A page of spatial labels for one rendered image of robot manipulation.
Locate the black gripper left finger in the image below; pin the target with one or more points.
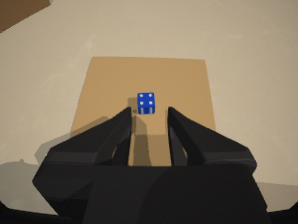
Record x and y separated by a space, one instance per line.
97 144

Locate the blue die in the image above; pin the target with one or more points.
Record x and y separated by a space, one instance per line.
146 103

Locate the tan flat mat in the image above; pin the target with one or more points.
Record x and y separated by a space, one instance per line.
112 84

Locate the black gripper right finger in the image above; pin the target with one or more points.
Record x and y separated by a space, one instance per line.
202 145

